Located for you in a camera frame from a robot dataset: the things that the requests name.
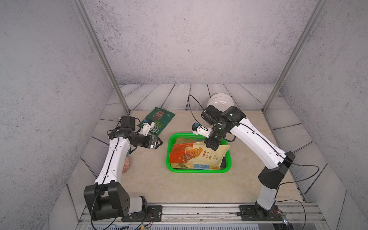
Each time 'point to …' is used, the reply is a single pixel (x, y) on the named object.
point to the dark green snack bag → (160, 117)
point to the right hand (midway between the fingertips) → (208, 145)
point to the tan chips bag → (202, 157)
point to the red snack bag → (180, 152)
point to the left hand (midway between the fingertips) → (156, 140)
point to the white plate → (221, 100)
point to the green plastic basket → (228, 160)
